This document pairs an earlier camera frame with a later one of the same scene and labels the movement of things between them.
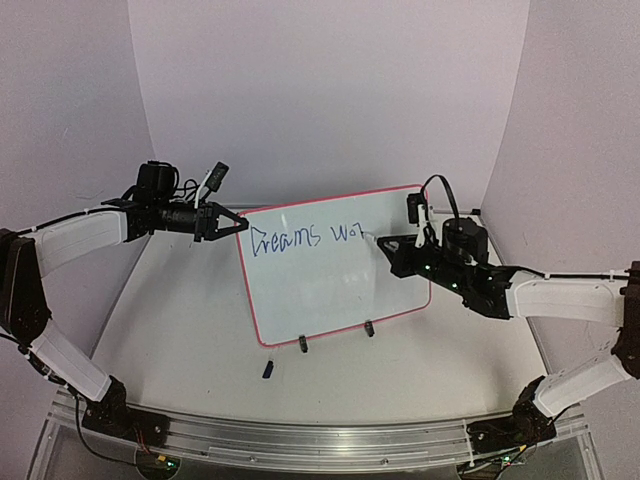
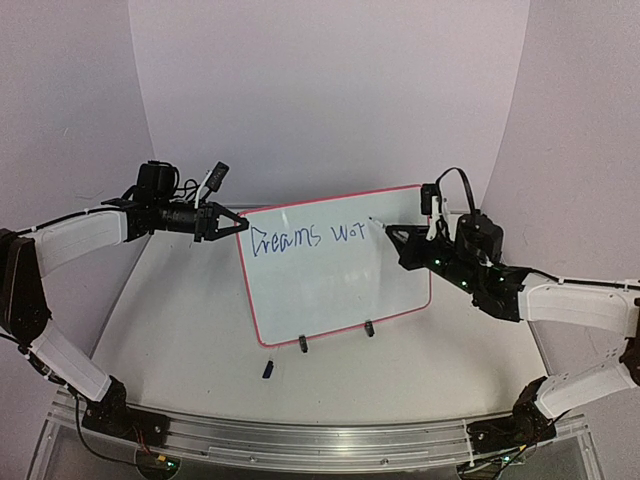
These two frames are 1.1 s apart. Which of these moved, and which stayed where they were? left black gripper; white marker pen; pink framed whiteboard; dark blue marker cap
Moved: white marker pen
Stayed: left black gripper; pink framed whiteboard; dark blue marker cap
